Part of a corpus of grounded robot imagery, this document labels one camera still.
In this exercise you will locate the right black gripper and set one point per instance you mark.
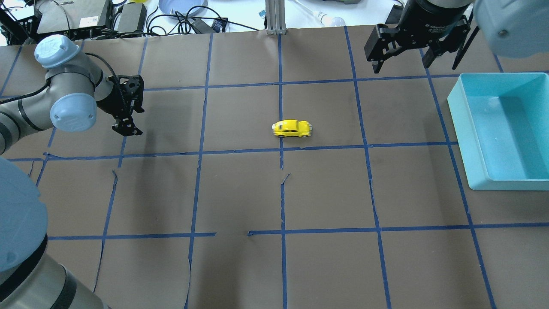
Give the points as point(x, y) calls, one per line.
point(433, 16)

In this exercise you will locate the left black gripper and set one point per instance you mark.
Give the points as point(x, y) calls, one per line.
point(112, 99)

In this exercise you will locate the yellow beetle toy car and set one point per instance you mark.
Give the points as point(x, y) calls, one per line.
point(292, 128)

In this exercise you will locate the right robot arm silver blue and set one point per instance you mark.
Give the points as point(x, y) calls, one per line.
point(512, 28)

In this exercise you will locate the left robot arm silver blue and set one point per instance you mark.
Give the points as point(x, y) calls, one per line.
point(75, 89)

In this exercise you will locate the black power adapter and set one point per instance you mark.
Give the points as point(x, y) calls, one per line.
point(131, 18)

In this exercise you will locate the light bulb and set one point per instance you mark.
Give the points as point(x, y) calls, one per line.
point(323, 18)

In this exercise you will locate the turquoise plastic bin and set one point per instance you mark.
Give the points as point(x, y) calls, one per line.
point(502, 125)

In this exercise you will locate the blue plate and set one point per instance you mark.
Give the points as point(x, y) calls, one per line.
point(192, 7)

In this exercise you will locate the grey electronics box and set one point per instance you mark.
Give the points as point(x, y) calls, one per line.
point(76, 19)

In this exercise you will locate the aluminium frame post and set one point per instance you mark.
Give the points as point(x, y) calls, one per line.
point(275, 20)

